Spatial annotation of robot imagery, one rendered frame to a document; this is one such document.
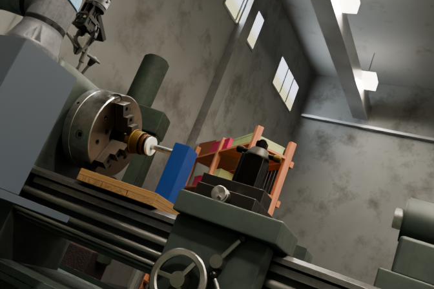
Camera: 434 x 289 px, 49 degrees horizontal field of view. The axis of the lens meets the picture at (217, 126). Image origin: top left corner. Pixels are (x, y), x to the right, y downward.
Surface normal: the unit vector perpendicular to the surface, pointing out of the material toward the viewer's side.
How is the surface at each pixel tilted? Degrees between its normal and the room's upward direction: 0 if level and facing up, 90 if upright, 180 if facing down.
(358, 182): 90
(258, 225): 90
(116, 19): 90
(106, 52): 90
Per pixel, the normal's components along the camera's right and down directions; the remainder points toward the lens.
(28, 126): 0.85, 0.19
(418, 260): -0.31, -0.39
